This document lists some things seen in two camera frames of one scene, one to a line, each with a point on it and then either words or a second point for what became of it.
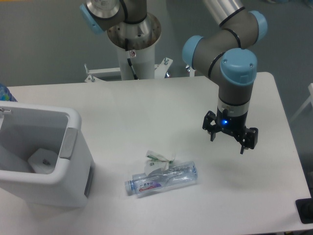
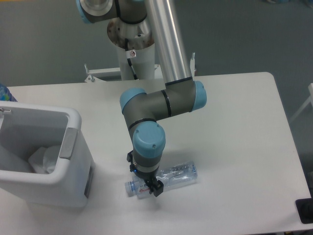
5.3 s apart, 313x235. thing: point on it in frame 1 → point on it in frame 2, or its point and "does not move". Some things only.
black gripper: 234,125 → 156,186
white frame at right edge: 310,98 does not move
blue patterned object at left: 5,94 does not move
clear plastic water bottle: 141,185 does not move
